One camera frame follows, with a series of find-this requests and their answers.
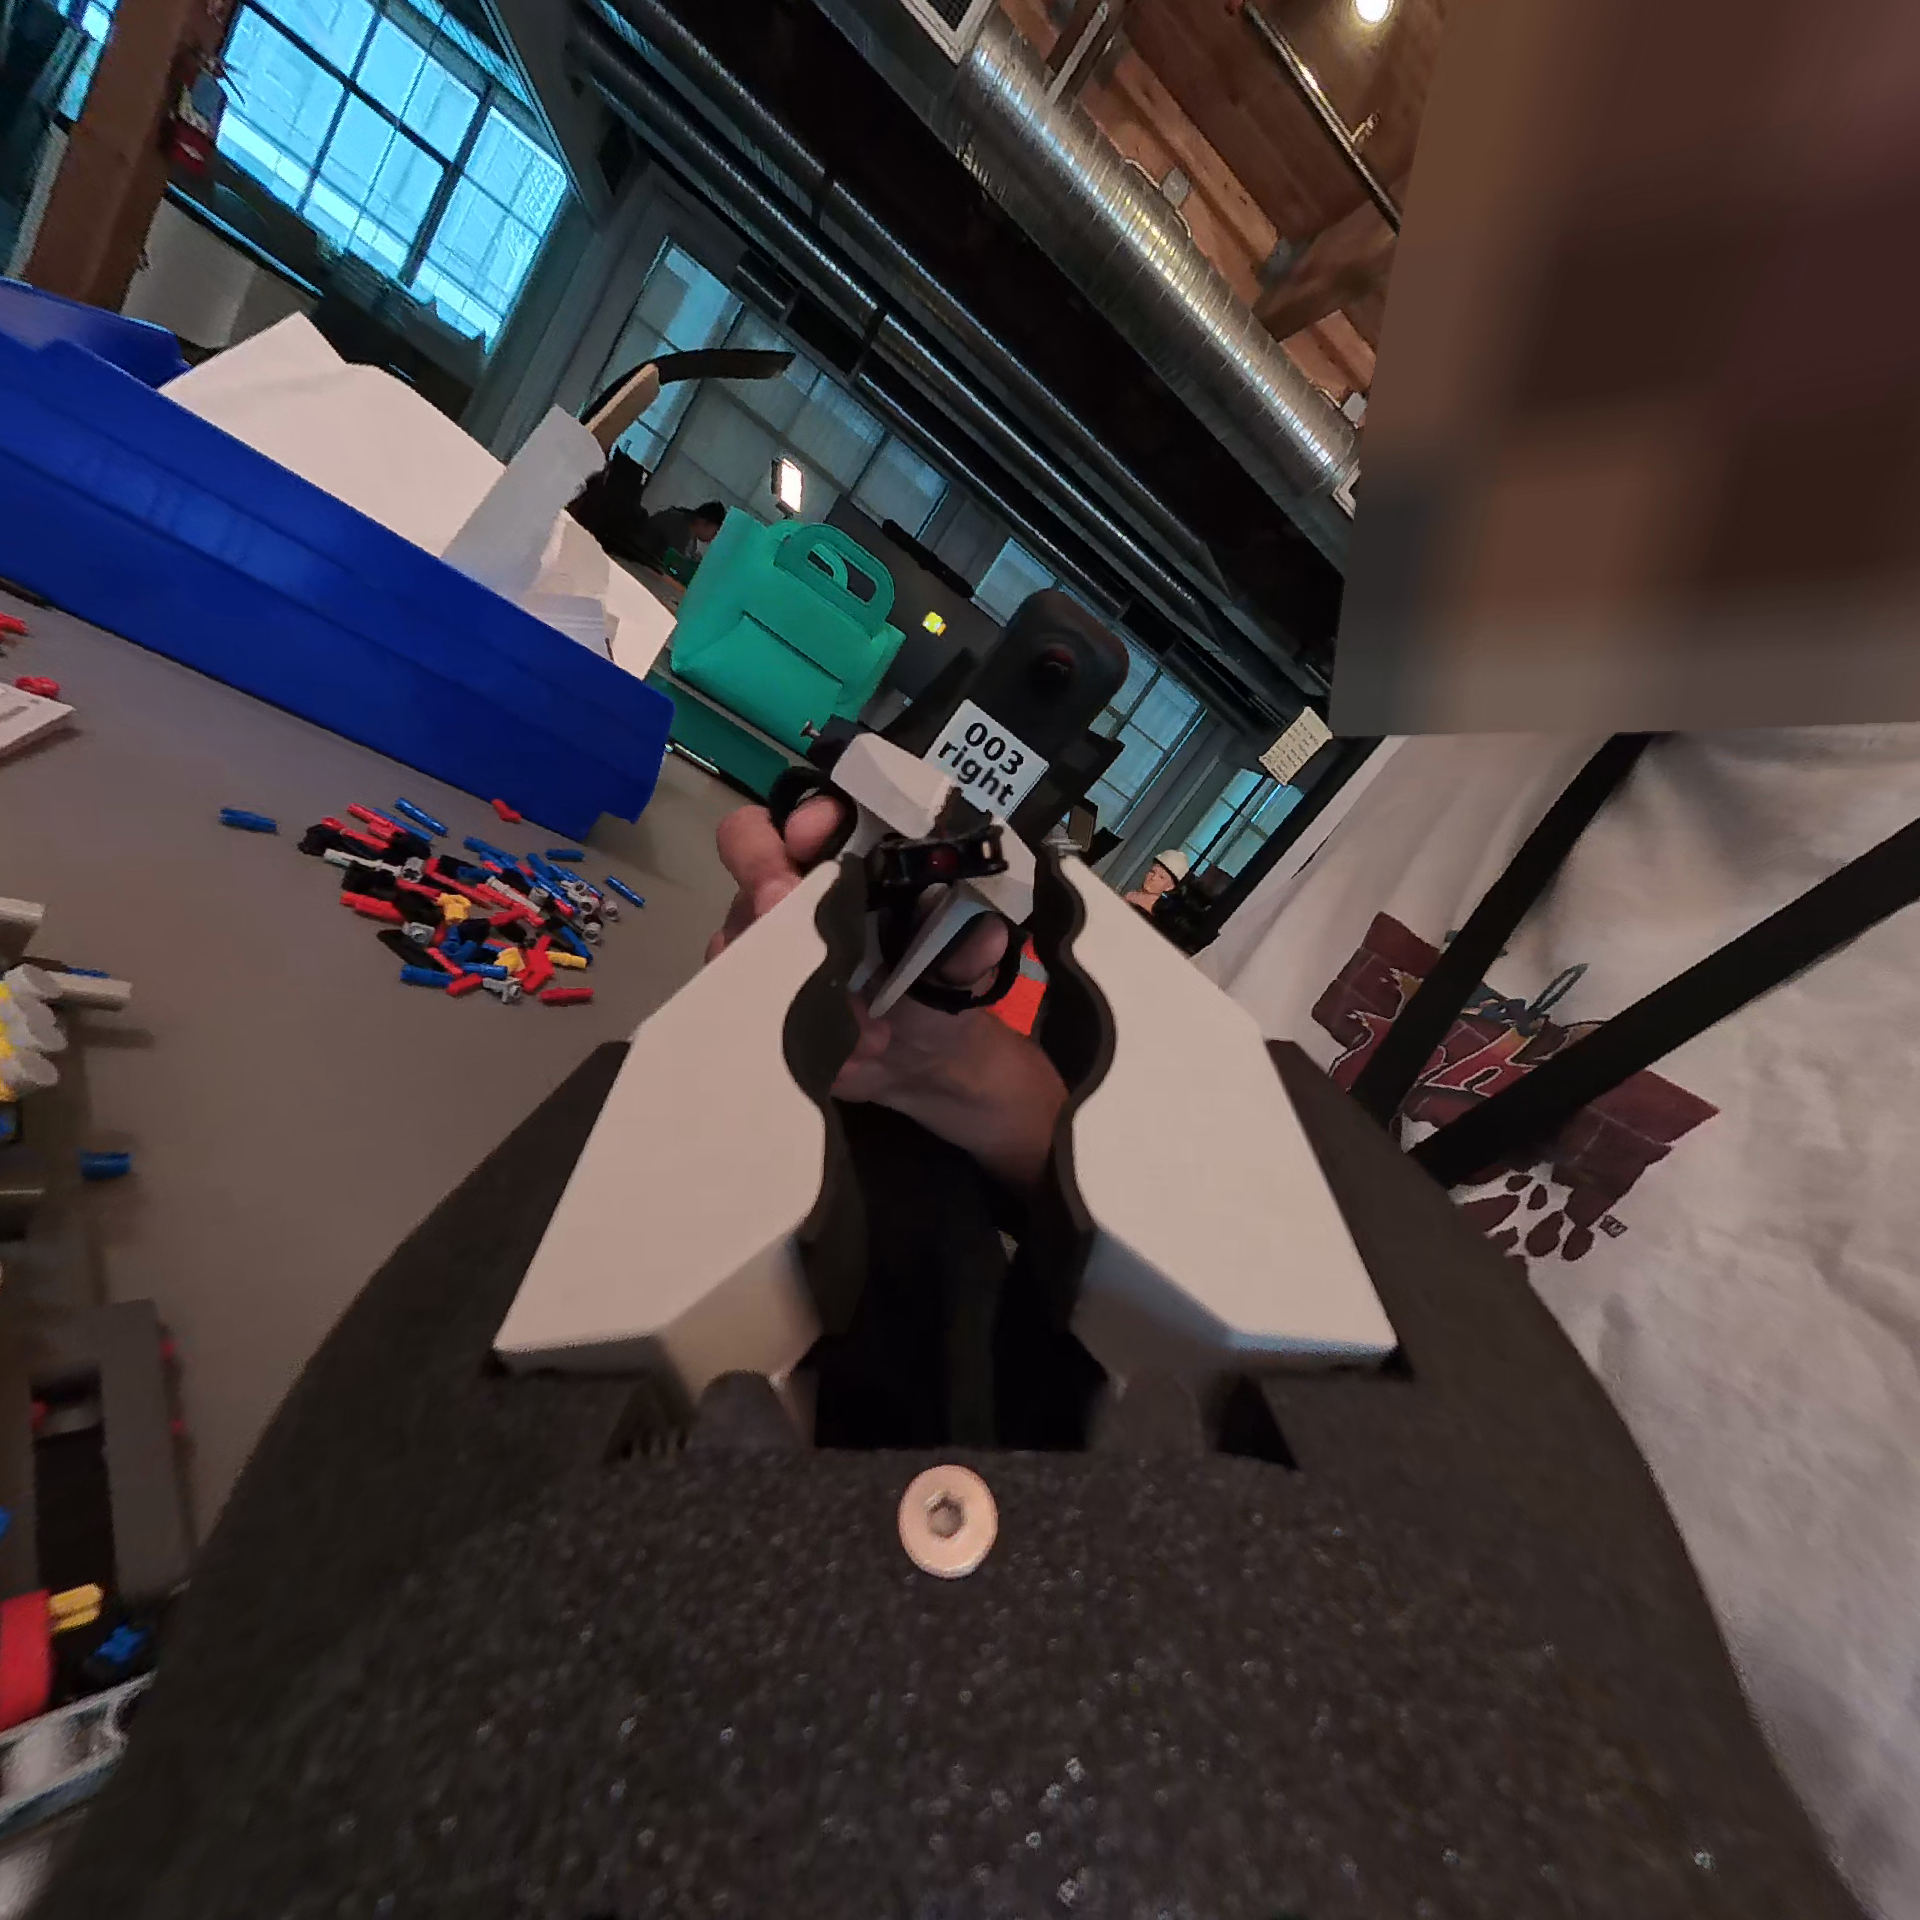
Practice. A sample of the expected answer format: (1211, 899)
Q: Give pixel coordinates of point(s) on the lego instruction sheet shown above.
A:
(31, 727)

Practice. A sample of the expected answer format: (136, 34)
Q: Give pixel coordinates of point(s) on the silver ventilation duct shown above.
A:
(1172, 255)

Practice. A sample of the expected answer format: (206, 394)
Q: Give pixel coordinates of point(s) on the person's right hand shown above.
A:
(960, 1089)

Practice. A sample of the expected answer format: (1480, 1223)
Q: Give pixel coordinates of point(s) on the long lego chassis assembly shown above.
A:
(105, 1440)

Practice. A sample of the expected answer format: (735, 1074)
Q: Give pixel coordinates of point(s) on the blue plastic bin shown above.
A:
(301, 599)

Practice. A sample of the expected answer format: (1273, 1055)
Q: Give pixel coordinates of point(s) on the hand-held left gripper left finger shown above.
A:
(661, 1200)

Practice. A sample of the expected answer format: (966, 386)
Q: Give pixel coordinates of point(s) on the pile of mixed lego pieces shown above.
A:
(465, 915)

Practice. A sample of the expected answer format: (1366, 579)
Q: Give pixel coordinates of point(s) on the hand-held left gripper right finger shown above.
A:
(1245, 1200)

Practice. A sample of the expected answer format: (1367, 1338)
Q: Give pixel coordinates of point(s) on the person's torso in white shirt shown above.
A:
(1724, 1425)

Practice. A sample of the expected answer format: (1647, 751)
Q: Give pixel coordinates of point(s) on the brown wooden post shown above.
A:
(119, 135)

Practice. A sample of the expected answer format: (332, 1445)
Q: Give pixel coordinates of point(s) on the large paned window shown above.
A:
(376, 166)

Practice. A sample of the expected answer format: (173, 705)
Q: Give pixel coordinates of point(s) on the teal carrier box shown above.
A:
(764, 646)

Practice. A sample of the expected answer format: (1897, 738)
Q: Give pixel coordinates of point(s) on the small black lego connector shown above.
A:
(901, 866)

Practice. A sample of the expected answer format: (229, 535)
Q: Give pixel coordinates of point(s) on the blue lego pin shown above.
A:
(105, 1162)

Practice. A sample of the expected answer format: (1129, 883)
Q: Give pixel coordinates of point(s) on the white wall notice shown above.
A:
(1295, 743)

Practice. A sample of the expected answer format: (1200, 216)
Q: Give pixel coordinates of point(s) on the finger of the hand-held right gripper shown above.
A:
(1008, 869)
(901, 786)

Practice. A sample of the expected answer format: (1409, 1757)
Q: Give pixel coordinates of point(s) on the crumpled white paper bag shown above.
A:
(376, 434)

